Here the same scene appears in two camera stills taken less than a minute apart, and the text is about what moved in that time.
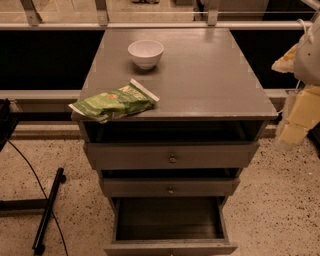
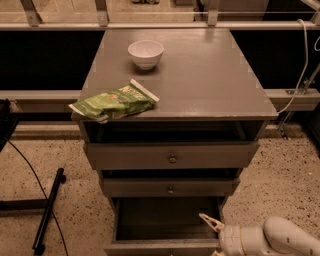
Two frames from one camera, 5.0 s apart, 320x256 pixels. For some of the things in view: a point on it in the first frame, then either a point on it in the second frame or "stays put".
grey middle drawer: (171, 187) stays put
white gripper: (308, 60) to (230, 240)
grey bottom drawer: (169, 226) stays put
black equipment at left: (8, 122) stays put
